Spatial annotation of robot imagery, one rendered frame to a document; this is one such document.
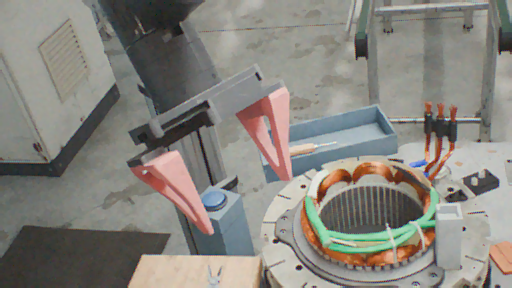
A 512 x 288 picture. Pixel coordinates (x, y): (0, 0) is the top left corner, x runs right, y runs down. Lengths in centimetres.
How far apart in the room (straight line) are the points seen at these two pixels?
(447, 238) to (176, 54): 44
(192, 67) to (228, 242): 63
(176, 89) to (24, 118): 257
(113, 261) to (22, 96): 93
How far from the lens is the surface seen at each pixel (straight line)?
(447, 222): 73
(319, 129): 113
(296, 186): 92
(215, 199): 101
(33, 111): 296
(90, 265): 255
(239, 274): 85
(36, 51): 301
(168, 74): 43
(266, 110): 46
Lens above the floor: 169
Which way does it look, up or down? 35 degrees down
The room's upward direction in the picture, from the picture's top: 12 degrees counter-clockwise
